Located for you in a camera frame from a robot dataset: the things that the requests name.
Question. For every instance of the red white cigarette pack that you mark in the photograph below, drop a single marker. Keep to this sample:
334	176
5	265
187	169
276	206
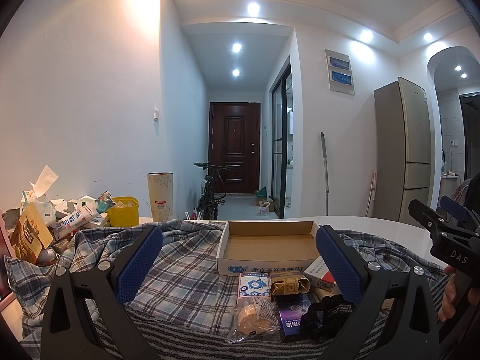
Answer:
318	272

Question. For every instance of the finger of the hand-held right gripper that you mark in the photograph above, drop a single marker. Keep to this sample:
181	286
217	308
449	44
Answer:
453	207
425	215

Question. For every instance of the cream cylindrical tube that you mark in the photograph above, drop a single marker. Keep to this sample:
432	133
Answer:
160	195

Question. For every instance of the blue plaid shirt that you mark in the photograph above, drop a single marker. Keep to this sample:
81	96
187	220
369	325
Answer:
195	266

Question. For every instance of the grey wall panel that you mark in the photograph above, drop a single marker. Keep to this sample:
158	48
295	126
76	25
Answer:
339	71

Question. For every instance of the white light switch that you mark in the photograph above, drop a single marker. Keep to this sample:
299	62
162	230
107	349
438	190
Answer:
156	114

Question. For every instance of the pink board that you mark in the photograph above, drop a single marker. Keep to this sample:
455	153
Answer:
4	270

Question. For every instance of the black framed glass door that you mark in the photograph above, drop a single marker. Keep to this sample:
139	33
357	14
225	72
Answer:
279	146

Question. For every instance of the white toothpaste box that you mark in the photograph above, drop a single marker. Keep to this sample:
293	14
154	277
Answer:
77	223

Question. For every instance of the purple box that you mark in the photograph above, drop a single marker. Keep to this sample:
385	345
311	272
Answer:
294	318

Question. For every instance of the black bicycle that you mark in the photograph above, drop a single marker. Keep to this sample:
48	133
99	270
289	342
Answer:
212	198

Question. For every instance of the gold blue cigarette pack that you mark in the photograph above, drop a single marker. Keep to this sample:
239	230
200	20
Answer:
288	285

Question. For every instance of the dark brown entrance door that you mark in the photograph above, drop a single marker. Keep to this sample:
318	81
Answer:
234	146

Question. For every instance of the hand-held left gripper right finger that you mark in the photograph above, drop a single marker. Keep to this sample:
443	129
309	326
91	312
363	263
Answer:
337	266

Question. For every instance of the yellow plastic bin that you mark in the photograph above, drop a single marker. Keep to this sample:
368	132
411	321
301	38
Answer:
122	213

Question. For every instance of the grey pink cloth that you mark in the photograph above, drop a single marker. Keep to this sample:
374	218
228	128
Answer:
463	191

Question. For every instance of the grey striped towel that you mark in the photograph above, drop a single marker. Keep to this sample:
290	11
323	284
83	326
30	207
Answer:
187	330

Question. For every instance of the person's right hand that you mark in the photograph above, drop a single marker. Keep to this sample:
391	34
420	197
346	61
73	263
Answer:
448	292

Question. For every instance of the beige refrigerator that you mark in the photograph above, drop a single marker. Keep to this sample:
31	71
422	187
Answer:
405	150

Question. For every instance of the white appliance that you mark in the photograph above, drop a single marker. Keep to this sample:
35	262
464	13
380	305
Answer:
449	191

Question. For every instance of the black scrunchie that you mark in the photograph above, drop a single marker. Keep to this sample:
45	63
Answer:
330	313

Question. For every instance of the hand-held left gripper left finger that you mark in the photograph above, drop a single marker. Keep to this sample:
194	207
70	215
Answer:
140	262

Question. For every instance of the clear plastic snack bag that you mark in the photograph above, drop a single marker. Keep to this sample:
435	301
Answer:
253	317

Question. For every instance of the red white bag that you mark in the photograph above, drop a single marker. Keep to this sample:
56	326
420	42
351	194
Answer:
194	215

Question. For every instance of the green bag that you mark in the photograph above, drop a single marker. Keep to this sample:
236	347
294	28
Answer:
261	193

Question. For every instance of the shallow cardboard box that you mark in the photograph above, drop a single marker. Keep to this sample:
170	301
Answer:
270	245

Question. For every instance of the white crumpled tissue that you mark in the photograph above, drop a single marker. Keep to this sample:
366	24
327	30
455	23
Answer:
45	182

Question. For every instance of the pink tissue pack blue flowers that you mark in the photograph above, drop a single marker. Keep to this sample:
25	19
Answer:
254	287

